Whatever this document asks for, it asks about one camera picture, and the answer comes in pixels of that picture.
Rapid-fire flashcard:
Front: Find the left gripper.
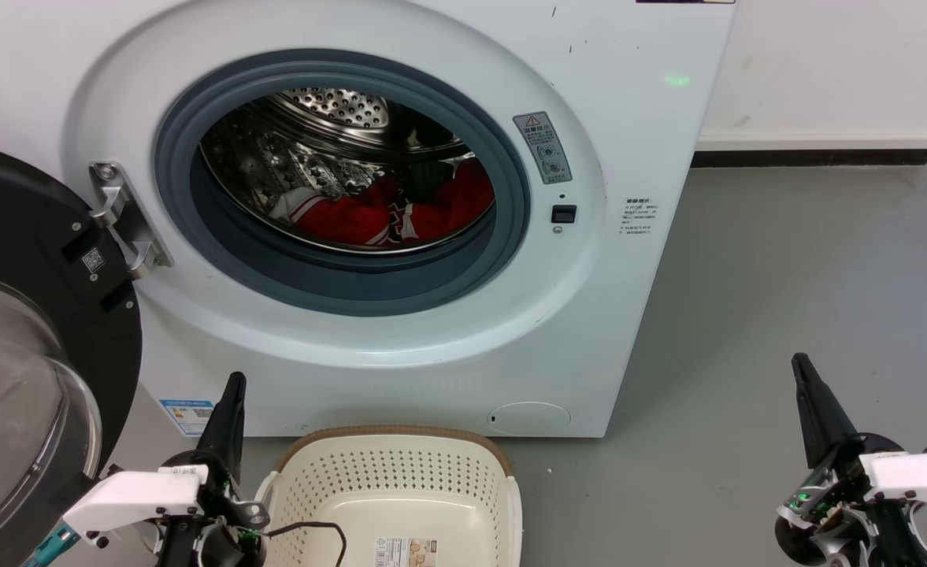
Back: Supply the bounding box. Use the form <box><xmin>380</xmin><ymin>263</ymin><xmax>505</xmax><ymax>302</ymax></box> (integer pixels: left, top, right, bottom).
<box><xmin>154</xmin><ymin>372</ymin><xmax>269</xmax><ymax>567</ymax></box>

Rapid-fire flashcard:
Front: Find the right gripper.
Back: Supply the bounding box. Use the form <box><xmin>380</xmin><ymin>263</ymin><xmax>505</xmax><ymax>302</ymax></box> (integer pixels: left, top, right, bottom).
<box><xmin>773</xmin><ymin>353</ymin><xmax>927</xmax><ymax>567</ymax></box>

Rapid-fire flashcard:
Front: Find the red garment with white trim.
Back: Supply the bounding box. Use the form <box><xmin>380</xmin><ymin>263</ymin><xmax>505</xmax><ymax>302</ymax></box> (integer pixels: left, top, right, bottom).
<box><xmin>269</xmin><ymin>157</ymin><xmax>497</xmax><ymax>250</ymax></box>

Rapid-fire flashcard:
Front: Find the cream perforated laundry basket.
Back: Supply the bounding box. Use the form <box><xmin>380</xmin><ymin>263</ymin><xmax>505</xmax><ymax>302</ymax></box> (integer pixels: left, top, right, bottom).
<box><xmin>254</xmin><ymin>425</ymin><xmax>524</xmax><ymax>567</ymax></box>

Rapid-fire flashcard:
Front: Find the printed paper product label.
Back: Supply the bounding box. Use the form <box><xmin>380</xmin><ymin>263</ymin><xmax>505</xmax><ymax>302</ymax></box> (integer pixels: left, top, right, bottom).
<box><xmin>374</xmin><ymin>537</ymin><xmax>439</xmax><ymax>567</ymax></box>

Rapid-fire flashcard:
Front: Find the black glass washer door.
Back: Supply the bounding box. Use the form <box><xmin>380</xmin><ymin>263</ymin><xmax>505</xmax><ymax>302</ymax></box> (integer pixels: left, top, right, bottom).
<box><xmin>0</xmin><ymin>140</ymin><xmax>173</xmax><ymax>567</ymax></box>

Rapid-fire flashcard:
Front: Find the blue energy label sticker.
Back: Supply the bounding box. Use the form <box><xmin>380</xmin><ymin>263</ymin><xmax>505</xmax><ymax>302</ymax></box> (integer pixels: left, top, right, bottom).
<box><xmin>159</xmin><ymin>398</ymin><xmax>217</xmax><ymax>437</ymax></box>

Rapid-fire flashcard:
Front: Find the white front-load washing machine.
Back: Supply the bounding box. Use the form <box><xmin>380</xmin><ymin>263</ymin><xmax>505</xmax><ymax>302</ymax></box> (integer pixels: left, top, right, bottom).
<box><xmin>0</xmin><ymin>0</ymin><xmax>740</xmax><ymax>439</ymax></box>

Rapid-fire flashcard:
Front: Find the grey warning sticker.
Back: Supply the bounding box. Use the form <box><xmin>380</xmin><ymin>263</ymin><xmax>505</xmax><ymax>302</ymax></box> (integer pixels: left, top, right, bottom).
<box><xmin>514</xmin><ymin>111</ymin><xmax>573</xmax><ymax>186</ymax></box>

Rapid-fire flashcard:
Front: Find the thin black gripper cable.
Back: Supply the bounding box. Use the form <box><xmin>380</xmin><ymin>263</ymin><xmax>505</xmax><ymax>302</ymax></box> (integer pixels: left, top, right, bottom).
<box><xmin>265</xmin><ymin>521</ymin><xmax>348</xmax><ymax>567</ymax></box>

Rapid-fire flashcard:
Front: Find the teal cable connector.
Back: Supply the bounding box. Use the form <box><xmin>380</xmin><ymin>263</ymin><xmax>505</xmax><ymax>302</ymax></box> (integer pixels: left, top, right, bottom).
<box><xmin>25</xmin><ymin>525</ymin><xmax>80</xmax><ymax>567</ymax></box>

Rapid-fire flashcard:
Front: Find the white wall baseboard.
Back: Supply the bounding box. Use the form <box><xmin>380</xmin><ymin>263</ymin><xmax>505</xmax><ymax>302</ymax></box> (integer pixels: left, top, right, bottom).
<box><xmin>695</xmin><ymin>128</ymin><xmax>927</xmax><ymax>152</ymax></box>

